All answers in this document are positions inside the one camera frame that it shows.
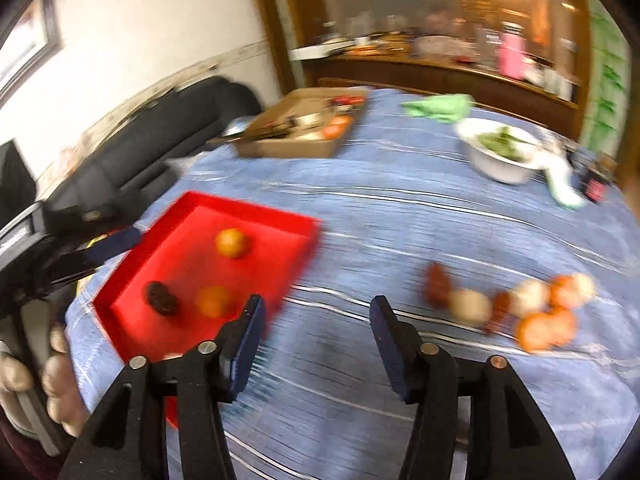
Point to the small mandarin orange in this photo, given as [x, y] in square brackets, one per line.
[336, 128]

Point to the pink bottle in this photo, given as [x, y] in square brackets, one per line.
[512, 57]

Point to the dark wooden stick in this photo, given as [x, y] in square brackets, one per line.
[260, 134]

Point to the green cloth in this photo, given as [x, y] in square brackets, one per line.
[440, 107]

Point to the black sofa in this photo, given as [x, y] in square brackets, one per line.
[165, 125]

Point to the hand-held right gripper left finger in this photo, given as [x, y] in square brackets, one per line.
[247, 350]

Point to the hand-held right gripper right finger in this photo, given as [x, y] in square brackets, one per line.
[392, 355]

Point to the white bowl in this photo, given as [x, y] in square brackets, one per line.
[500, 170]

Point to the green leafy vegetables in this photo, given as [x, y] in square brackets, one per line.
[500, 142]

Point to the small dark bottle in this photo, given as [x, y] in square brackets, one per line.
[595, 187]

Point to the blue plaid tablecloth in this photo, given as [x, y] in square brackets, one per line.
[400, 225]

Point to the wooden mirror cabinet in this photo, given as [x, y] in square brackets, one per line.
[400, 75]

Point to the flat white box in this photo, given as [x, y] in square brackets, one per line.
[315, 51]

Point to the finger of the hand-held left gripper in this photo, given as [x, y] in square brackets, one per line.
[122, 241]

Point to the pale cylindrical chunk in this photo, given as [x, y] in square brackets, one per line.
[470, 306]
[529, 297]
[583, 285]

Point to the person's left hand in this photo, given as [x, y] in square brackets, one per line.
[62, 390]

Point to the framed wall picture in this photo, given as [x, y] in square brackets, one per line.
[30, 40]

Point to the dark red jujube date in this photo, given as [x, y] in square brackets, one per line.
[437, 285]
[500, 312]
[161, 298]

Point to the red square tray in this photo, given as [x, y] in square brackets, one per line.
[200, 265]

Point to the white sock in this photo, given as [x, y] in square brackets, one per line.
[562, 180]

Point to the brown cardboard box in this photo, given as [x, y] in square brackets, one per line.
[285, 149]

